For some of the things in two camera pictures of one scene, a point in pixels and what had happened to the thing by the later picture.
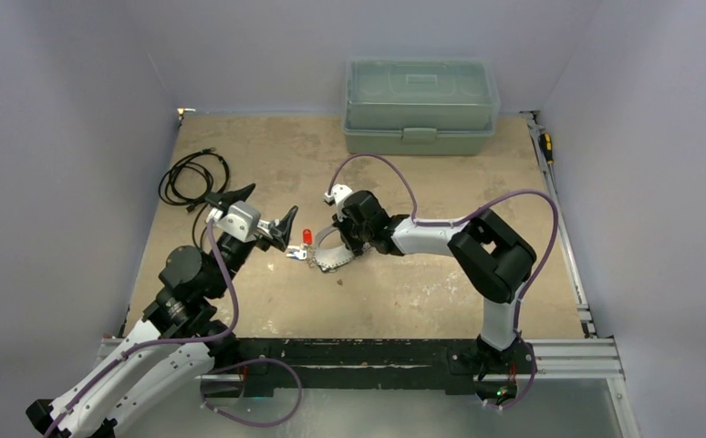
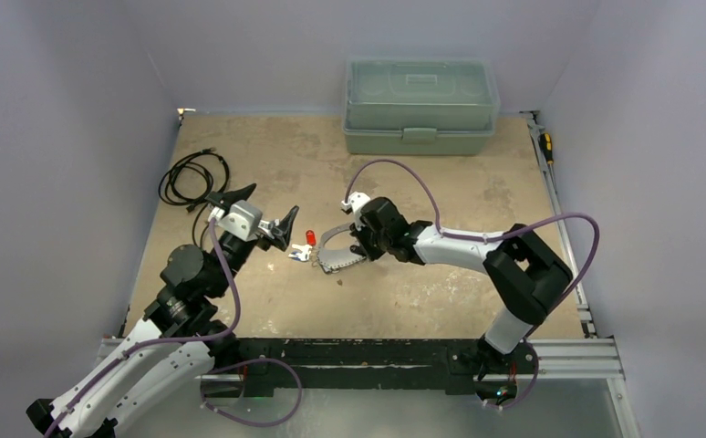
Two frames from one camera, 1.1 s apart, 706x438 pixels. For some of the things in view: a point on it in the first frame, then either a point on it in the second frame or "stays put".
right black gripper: [341, 226] -> [358, 243]
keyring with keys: [315, 255] stays put
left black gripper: [279, 234] stays put
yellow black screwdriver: [545, 142] stays put
